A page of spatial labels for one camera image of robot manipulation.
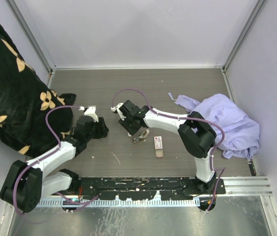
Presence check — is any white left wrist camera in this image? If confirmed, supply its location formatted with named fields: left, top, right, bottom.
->
left=83, top=105, right=99, bottom=122

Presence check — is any beige stapler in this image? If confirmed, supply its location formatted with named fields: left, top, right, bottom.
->
left=132, top=129, right=150, bottom=143

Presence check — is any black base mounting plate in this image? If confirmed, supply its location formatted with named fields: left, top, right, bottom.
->
left=61, top=177, right=215, bottom=201

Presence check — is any aluminium front rail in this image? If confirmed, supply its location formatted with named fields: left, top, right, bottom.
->
left=40, top=176, right=273, bottom=198

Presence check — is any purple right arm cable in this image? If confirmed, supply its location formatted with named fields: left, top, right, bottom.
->
left=111, top=88, right=226, bottom=212

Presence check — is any lavender crumpled cloth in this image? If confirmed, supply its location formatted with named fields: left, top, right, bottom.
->
left=174, top=93, right=260, bottom=160

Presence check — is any white slotted cable duct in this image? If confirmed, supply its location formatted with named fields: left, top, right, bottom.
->
left=36, top=198, right=200, bottom=208

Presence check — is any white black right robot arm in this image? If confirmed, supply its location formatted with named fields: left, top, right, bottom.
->
left=112, top=100, right=217, bottom=194

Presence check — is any black floral blanket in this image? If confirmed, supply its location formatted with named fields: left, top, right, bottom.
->
left=0, top=24, right=76, bottom=158

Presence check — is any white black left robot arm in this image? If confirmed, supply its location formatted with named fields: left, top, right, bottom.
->
left=0, top=116, right=109, bottom=213

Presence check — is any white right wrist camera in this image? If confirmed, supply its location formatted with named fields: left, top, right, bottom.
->
left=111, top=103, right=126, bottom=120

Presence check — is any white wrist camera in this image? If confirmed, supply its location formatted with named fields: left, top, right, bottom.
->
left=111, top=103, right=126, bottom=120
left=83, top=105, right=99, bottom=122

